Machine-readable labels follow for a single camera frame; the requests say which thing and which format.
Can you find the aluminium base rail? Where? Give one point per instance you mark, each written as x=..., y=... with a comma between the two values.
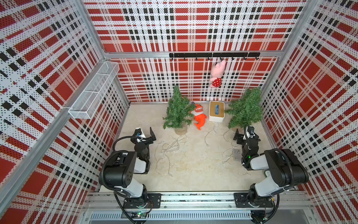
x=292, y=207

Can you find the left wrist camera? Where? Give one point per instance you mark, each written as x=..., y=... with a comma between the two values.
x=139, y=133

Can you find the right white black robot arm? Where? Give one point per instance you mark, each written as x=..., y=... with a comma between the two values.
x=283, y=171

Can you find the pink pig plush toy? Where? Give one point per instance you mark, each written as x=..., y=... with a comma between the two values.
x=217, y=73

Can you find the white wooden tissue box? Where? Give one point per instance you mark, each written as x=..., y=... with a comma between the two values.
x=216, y=111

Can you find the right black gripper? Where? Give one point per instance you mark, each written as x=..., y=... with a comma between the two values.
x=244, y=139

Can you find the red shark plush toy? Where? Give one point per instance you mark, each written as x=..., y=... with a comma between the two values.
x=199, y=116

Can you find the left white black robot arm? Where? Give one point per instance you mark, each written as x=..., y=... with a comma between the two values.
x=120, y=167

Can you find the small christmas tree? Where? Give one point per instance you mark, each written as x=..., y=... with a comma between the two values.
x=247, y=110
x=179, y=115

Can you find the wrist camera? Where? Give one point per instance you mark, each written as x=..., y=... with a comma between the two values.
x=139, y=133
x=250, y=132

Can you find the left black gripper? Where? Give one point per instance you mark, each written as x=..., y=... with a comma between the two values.
x=144, y=140

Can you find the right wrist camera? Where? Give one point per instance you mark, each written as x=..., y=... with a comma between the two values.
x=250, y=132

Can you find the black hook rail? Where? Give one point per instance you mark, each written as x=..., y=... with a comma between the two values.
x=216, y=54

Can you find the white wire mesh shelf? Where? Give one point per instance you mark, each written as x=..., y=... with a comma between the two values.
x=95, y=89

